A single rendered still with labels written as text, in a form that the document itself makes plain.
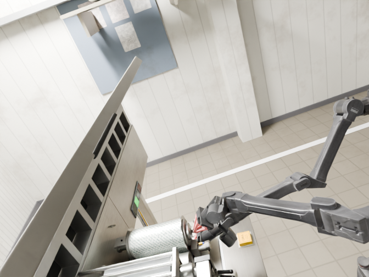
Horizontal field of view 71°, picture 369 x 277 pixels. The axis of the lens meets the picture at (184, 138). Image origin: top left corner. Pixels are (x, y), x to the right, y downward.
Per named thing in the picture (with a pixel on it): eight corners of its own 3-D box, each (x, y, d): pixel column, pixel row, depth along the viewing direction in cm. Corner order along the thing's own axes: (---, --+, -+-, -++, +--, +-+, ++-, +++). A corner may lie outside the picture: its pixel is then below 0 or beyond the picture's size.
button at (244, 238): (252, 243, 139) (251, 241, 138) (240, 247, 140) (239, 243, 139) (249, 233, 145) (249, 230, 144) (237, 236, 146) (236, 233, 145)
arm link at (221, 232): (218, 217, 124) (217, 225, 119) (228, 227, 125) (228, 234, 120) (208, 225, 127) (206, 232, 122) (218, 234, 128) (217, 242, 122)
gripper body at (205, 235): (206, 233, 132) (217, 226, 130) (208, 251, 124) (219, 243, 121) (197, 227, 130) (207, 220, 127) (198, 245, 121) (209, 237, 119)
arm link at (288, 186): (296, 169, 126) (307, 175, 115) (302, 179, 126) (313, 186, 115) (218, 211, 128) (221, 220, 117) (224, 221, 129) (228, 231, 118)
